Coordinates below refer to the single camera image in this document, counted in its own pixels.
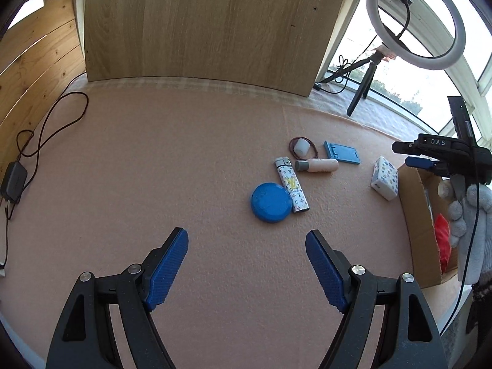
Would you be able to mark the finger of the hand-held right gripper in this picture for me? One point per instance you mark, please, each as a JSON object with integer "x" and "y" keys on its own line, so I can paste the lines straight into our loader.
{"x": 405, "y": 147}
{"x": 419, "y": 162}

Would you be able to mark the blue phone stand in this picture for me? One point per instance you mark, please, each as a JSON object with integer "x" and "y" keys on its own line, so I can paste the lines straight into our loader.
{"x": 342, "y": 155}

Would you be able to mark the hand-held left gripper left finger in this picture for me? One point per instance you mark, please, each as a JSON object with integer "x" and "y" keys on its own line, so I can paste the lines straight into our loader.
{"x": 165, "y": 273}

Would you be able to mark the red plastic bag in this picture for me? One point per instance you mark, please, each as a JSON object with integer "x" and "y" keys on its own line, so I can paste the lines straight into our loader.
{"x": 442, "y": 238}

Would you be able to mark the patterned lighter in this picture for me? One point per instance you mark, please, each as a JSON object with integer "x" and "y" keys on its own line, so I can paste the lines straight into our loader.
{"x": 290, "y": 184}

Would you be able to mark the patterned tissue pack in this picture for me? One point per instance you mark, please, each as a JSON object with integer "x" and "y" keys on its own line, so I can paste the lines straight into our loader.
{"x": 384, "y": 178}

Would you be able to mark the person's right hand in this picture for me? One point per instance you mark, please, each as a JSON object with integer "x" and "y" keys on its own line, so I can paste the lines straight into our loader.
{"x": 467, "y": 230}

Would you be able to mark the wooden slat panel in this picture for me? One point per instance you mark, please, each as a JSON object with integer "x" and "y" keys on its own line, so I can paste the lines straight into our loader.
{"x": 38, "y": 65}

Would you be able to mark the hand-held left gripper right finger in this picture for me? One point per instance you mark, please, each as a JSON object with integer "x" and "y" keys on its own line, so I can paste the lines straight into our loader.
{"x": 326, "y": 273}

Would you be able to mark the white translucent cap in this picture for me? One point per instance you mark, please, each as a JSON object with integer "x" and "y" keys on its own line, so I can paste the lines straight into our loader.
{"x": 302, "y": 148}

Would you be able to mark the small beige bottle grey cap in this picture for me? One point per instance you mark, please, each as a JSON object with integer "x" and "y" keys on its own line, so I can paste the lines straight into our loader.
{"x": 323, "y": 165}

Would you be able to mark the cardboard box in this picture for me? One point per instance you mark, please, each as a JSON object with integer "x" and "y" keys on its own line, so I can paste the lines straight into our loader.
{"x": 415, "y": 219}

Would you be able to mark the large light wooden board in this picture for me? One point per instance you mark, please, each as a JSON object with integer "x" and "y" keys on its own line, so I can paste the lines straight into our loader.
{"x": 211, "y": 27}

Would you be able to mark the black power strip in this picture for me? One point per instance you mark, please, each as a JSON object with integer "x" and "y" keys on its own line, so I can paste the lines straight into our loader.
{"x": 318, "y": 86}

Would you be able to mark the blue round lid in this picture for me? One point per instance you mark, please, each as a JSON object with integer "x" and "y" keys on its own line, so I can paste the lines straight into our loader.
{"x": 269, "y": 201}

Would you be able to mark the black power adapter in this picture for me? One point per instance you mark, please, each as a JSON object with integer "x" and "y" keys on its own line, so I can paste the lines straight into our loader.
{"x": 13, "y": 180}

